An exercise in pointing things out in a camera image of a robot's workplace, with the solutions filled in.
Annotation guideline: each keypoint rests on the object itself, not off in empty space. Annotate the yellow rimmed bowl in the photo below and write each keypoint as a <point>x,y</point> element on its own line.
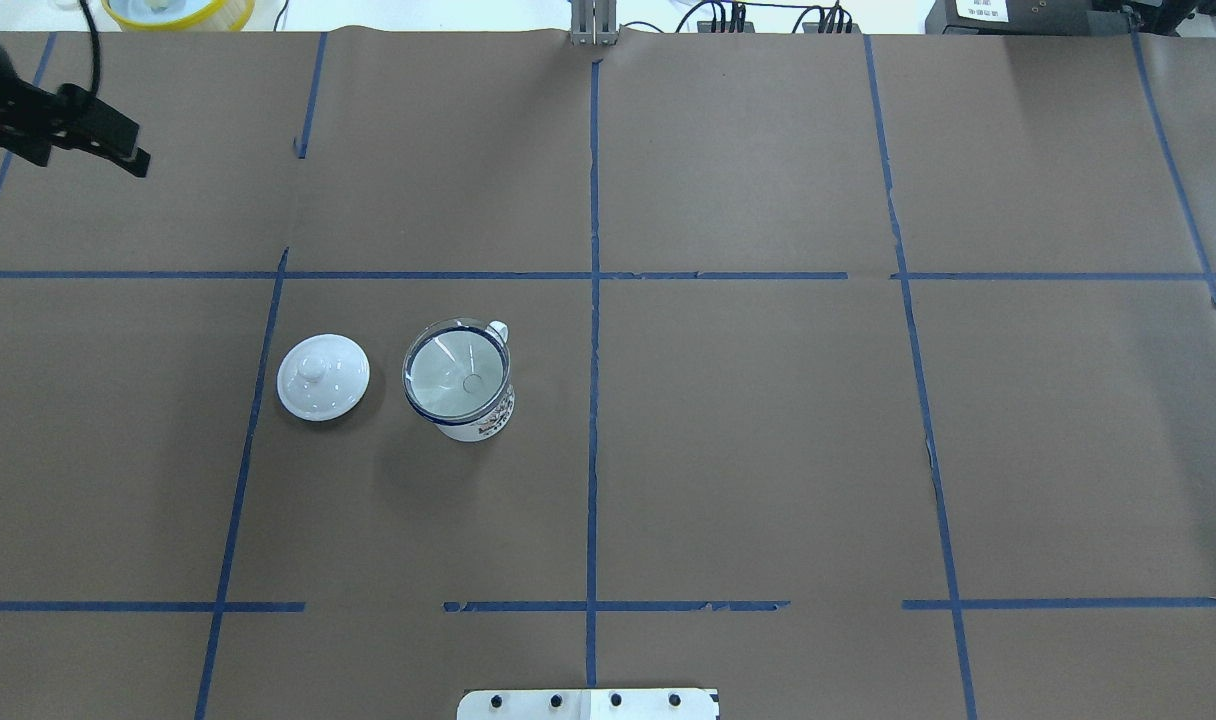
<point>180,16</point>

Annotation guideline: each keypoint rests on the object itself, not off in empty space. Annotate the white ceramic lid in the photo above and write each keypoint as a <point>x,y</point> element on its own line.
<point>323,377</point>

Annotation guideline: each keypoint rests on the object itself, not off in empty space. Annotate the white enamel mug blue rim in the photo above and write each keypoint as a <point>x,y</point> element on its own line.
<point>478,415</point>

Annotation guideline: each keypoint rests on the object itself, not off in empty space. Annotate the blue tape grid lines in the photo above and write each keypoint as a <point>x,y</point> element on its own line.
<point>594,300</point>

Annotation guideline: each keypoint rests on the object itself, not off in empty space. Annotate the aluminium frame post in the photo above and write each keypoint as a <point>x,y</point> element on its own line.
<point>594,23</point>

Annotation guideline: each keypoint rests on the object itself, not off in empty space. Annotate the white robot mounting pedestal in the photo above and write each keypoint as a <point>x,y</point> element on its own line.
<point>589,703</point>

